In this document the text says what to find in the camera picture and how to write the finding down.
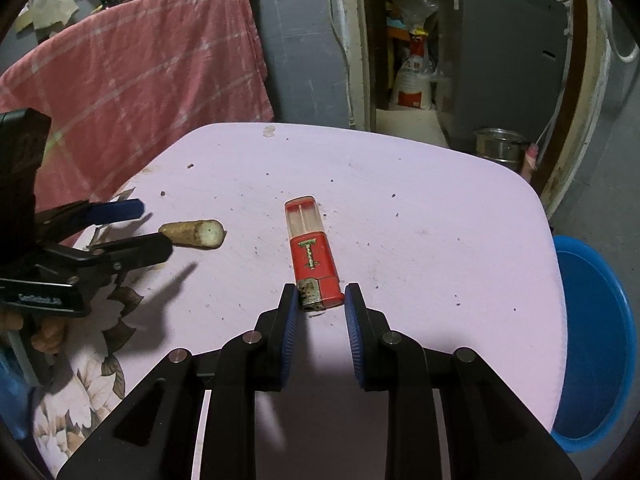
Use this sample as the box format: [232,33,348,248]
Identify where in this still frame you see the metal pot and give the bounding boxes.
[472,128,526,164]

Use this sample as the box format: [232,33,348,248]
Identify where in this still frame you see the white hose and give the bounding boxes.
[607,0,639,64]

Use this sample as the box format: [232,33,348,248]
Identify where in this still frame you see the pink checked cloth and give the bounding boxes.
[0,0,275,242]

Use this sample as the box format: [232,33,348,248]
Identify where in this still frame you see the beige hanging cloth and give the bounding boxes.
[17,0,81,31]

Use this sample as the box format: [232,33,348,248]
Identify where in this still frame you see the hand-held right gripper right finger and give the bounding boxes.
[344,282,583,480]

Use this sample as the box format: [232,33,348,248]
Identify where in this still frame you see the blue plastic basin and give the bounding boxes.
[550,235,639,454]

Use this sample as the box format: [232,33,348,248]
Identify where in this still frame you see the person's left hand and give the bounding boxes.
[0,307,69,362]

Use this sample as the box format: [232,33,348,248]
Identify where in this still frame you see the white sack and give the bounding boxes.
[389,30,436,111]

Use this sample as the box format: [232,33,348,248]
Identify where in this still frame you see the pale vegetable stub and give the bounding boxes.
[158,218,226,250]

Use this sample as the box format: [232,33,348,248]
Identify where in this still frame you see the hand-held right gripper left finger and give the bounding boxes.
[55,282,301,480]

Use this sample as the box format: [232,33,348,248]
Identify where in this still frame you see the grey metal cabinet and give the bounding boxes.
[435,0,574,154]

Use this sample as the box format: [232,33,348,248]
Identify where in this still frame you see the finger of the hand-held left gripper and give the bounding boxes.
[40,232,174,288]
[34,198,146,242]

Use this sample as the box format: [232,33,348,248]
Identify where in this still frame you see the red plastic lighter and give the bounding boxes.
[284,195,346,314]

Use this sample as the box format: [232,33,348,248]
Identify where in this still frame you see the pink plastic handle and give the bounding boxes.
[522,143,540,181]

